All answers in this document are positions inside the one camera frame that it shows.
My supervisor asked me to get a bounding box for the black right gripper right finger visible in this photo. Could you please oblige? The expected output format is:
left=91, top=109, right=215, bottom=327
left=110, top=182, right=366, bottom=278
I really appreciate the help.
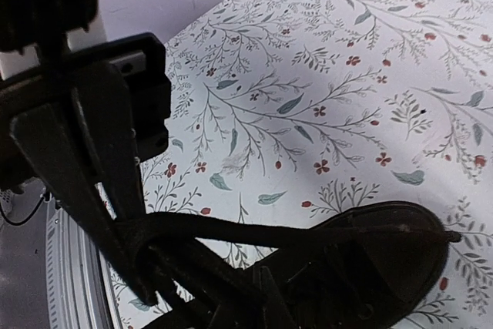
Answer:
left=257, top=267, right=297, bottom=329

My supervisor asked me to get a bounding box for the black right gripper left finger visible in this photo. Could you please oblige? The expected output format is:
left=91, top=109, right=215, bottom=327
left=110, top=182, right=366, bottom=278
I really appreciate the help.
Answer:
left=9, top=62, right=160, bottom=305

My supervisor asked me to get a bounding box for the black canvas sneaker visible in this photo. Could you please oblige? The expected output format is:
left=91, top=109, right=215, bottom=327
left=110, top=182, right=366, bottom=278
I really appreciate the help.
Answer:
left=142, top=200, right=463, bottom=329

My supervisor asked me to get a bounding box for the black shoelace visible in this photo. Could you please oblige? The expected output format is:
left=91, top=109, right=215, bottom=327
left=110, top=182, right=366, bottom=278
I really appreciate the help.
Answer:
left=99, top=212, right=326, bottom=306

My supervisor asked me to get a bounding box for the floral patterned table mat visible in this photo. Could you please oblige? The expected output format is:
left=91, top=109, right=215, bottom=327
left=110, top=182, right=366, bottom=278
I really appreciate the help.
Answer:
left=103, top=0, right=492, bottom=328

